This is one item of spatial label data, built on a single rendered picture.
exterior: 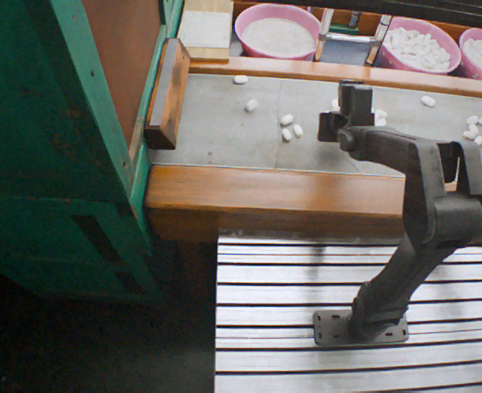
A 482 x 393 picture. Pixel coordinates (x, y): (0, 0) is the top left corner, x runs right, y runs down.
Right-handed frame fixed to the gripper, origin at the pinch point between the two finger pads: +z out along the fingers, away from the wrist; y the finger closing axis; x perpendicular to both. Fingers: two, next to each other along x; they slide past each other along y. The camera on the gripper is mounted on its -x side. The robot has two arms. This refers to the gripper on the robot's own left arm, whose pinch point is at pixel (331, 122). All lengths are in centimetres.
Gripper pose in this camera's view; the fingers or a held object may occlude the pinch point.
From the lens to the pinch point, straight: 94.8
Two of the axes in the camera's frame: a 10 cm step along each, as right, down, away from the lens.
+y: -10.0, -0.3, -0.4
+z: -0.2, -3.3, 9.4
